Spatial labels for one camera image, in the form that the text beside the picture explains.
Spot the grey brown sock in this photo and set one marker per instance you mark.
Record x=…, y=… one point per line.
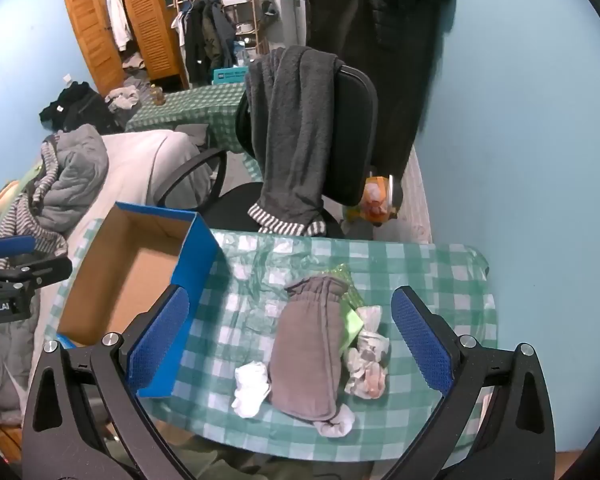
x=305, y=350

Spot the grey hoodie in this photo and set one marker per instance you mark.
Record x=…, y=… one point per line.
x=80, y=170

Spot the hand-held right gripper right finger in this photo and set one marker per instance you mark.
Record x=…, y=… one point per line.
x=422, y=342

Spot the wooden louvred wardrobe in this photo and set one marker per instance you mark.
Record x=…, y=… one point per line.
x=145, y=20

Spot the person in grey hoodie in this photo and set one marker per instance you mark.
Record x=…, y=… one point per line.
x=355, y=135

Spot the grey blanket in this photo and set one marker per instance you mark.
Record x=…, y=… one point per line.
x=7, y=370

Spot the dark grey striped-cuff pants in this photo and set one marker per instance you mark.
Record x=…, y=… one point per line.
x=295, y=125

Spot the grey striped garment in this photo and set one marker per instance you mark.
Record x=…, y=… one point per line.
x=25, y=220

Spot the light grey sock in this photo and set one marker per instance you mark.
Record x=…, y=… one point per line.
x=336, y=425

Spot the light green glitter-cuff sock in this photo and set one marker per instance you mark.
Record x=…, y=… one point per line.
x=352, y=326

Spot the pile of black clothes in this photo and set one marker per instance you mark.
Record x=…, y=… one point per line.
x=80, y=107

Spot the dark coats on rack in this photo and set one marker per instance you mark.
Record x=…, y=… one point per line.
x=205, y=40

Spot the white covered sofa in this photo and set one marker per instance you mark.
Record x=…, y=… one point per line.
x=145, y=160

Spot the white orange patterned sock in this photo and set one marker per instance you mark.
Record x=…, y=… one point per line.
x=370, y=360

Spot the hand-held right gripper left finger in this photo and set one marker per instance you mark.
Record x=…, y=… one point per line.
x=157, y=342

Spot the green checked tablecloth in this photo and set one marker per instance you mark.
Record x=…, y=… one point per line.
x=430, y=270

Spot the white hanging shirt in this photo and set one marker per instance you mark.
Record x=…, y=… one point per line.
x=117, y=15

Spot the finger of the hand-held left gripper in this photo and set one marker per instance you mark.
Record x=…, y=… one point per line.
x=12, y=245
x=35, y=270

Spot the amber bottle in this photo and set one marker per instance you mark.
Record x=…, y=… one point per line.
x=157, y=96

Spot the blue cardboard box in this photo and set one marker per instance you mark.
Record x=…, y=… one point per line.
x=195, y=260

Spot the orange bag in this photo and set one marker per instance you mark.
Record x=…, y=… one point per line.
x=375, y=201

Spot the black hanging jacket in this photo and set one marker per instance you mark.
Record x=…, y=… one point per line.
x=380, y=60

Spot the green checked table cover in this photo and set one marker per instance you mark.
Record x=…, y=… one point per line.
x=195, y=106

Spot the pile of grey white clothes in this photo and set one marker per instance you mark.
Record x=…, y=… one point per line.
x=122, y=97

